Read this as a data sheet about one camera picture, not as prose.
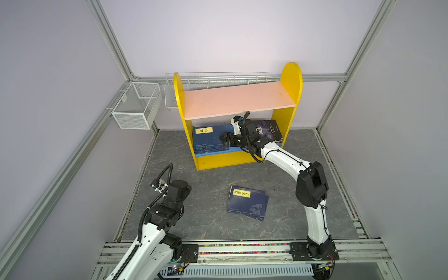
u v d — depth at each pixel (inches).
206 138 35.6
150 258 22.4
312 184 20.7
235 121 31.7
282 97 31.5
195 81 36.9
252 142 27.5
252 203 34.1
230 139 31.1
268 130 37.9
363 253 29.2
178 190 22.4
